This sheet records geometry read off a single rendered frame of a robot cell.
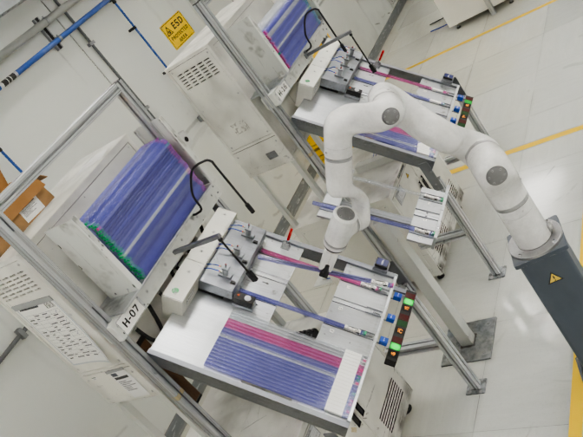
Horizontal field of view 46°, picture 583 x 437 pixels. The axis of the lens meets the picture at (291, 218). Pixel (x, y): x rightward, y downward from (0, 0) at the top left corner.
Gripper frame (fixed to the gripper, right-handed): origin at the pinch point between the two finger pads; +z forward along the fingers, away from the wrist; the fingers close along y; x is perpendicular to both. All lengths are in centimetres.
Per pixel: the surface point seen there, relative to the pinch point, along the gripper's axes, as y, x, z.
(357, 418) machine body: 21, 32, 56
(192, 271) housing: 14.0, -45.4, 7.2
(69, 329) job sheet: 45, -77, 19
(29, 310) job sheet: 44, -93, 19
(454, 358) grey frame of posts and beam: -13, 64, 43
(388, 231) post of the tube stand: -43, 21, 14
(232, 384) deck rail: 50, -18, 11
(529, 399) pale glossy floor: -3, 95, 39
